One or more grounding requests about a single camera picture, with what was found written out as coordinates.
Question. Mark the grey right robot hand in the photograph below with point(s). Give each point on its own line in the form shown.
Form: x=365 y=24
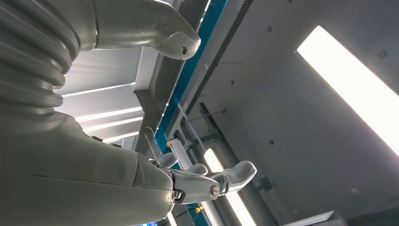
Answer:
x=68 y=181

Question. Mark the narrow ceiling light strip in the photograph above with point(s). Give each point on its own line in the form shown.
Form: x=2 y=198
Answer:
x=112 y=125
x=99 y=89
x=109 y=114
x=121 y=137

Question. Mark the small yellow clip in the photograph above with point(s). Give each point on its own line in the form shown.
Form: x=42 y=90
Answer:
x=169 y=144
x=199 y=209

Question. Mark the white ceiling fixture box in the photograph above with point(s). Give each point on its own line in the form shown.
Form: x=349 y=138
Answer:
x=179 y=149

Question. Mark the right arm ribbed grey sleeve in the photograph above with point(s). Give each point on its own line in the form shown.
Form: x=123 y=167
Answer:
x=31 y=56

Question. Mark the thin metal hanger rod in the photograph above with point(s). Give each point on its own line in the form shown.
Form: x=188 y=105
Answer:
x=191 y=128

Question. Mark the long rectangular ceiling light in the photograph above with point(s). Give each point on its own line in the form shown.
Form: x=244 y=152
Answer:
x=241 y=209
x=358 y=90

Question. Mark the blue ceiling beam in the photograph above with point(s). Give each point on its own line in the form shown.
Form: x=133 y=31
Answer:
x=193 y=53

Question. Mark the small black ceiling box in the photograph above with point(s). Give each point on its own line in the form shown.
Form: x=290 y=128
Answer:
x=265 y=184

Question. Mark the black ceiling rail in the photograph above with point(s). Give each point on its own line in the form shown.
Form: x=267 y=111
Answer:
x=218 y=53

